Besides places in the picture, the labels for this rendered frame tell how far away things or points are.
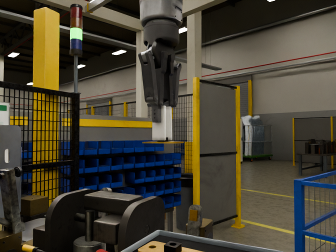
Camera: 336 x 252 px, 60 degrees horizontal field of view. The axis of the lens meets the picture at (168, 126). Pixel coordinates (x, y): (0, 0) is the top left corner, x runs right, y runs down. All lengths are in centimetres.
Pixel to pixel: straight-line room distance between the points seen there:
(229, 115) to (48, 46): 289
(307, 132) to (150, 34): 1263
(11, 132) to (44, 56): 66
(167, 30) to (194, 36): 798
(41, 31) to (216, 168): 278
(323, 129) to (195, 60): 655
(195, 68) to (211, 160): 488
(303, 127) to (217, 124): 949
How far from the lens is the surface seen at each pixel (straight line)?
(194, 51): 846
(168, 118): 61
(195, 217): 86
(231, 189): 422
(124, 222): 49
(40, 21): 183
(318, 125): 1299
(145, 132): 337
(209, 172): 377
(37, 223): 115
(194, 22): 872
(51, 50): 178
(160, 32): 60
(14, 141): 121
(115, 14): 556
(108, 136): 307
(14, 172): 87
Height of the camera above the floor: 131
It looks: 2 degrees up
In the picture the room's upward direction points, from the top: straight up
